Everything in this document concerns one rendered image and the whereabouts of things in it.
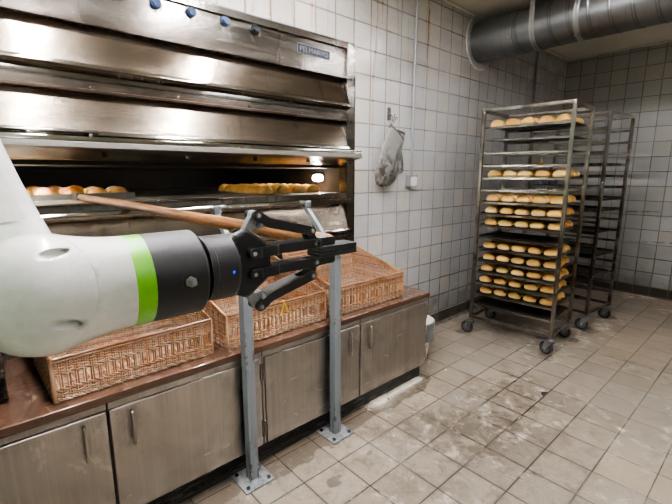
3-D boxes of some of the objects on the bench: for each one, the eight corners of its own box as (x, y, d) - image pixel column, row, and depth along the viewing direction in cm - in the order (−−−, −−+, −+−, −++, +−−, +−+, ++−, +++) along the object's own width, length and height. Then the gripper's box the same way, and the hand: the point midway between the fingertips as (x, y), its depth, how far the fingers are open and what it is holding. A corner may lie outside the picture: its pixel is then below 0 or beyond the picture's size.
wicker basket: (179, 321, 203) (174, 267, 198) (273, 298, 241) (272, 252, 236) (226, 352, 168) (223, 287, 163) (328, 319, 206) (328, 266, 201)
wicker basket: (28, 357, 164) (18, 291, 158) (169, 323, 202) (165, 268, 196) (51, 407, 129) (39, 324, 124) (216, 354, 167) (213, 288, 162)
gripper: (179, 209, 48) (333, 200, 63) (187, 316, 50) (333, 282, 66) (207, 214, 42) (368, 203, 58) (214, 334, 45) (367, 292, 60)
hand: (332, 248), depth 59 cm, fingers closed
